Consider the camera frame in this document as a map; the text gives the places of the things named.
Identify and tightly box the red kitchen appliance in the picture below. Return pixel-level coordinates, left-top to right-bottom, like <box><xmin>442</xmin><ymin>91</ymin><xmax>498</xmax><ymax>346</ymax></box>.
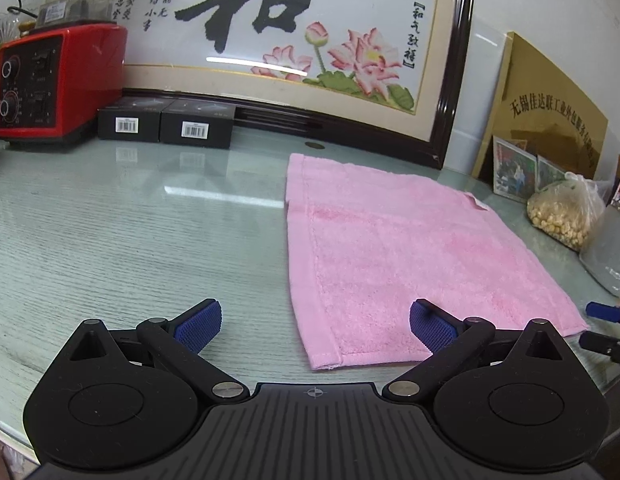
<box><xmin>0</xmin><ymin>24</ymin><xmax>128</xmax><ymax>143</ymax></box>

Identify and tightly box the gold plaque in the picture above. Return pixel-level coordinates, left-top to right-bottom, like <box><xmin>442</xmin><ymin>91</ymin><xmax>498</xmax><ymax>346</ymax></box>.
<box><xmin>472</xmin><ymin>31</ymin><xmax>609</xmax><ymax>181</ymax></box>

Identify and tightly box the plastic bag of lotus seeds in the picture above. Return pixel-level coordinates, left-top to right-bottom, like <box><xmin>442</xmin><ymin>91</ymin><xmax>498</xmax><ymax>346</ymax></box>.
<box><xmin>527</xmin><ymin>172</ymin><xmax>605</xmax><ymax>252</ymax></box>

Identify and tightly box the glass vase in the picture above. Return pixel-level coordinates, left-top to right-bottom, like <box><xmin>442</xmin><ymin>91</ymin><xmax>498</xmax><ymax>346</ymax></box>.
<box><xmin>0</xmin><ymin>11</ymin><xmax>22</xmax><ymax>45</ymax></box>

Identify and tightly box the large framed photo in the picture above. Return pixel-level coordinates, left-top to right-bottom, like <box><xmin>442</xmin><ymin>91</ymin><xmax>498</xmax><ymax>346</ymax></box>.
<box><xmin>492</xmin><ymin>136</ymin><xmax>538</xmax><ymax>203</ymax></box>

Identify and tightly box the clear blender jar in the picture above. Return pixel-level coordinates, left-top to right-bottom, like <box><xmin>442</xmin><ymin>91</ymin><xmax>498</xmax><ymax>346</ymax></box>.
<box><xmin>37</xmin><ymin>0</ymin><xmax>116</xmax><ymax>28</ymax></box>

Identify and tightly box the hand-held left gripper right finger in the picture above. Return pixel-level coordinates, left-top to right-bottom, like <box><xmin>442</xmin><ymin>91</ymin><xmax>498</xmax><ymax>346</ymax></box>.
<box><xmin>382</xmin><ymin>298</ymin><xmax>573</xmax><ymax>402</ymax></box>

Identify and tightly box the framed lotus cross-stitch picture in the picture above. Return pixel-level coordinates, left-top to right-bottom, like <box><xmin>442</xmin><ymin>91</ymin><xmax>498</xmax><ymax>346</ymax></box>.
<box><xmin>110</xmin><ymin>0</ymin><xmax>475</xmax><ymax>170</ymax></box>

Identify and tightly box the grey plastic bag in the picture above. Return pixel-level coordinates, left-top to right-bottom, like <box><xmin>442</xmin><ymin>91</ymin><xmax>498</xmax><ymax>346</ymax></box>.
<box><xmin>580</xmin><ymin>204</ymin><xmax>620</xmax><ymax>301</ymax></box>

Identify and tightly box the small framed photo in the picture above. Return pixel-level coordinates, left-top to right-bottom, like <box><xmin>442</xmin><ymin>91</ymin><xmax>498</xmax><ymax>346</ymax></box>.
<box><xmin>534</xmin><ymin>155</ymin><xmax>566</xmax><ymax>192</ymax></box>

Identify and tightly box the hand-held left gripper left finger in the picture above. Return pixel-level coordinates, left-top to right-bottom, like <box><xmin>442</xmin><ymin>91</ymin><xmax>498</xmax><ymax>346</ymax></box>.
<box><xmin>65</xmin><ymin>298</ymin><xmax>248</xmax><ymax>403</ymax></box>

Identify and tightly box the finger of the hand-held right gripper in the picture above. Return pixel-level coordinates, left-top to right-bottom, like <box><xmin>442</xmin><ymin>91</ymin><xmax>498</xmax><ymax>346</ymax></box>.
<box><xmin>586</xmin><ymin>301</ymin><xmax>620</xmax><ymax>332</ymax></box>
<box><xmin>580</xmin><ymin>331</ymin><xmax>620</xmax><ymax>378</ymax></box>

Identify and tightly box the pink towel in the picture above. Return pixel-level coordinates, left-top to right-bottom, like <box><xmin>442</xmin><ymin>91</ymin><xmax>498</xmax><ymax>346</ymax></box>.
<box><xmin>286</xmin><ymin>153</ymin><xmax>589</xmax><ymax>372</ymax></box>

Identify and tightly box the black cardboard box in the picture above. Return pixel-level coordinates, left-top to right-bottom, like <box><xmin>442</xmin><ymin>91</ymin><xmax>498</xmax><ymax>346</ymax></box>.
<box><xmin>160</xmin><ymin>99</ymin><xmax>235</xmax><ymax>149</ymax></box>
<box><xmin>98</xmin><ymin>99</ymin><xmax>165</xmax><ymax>142</ymax></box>

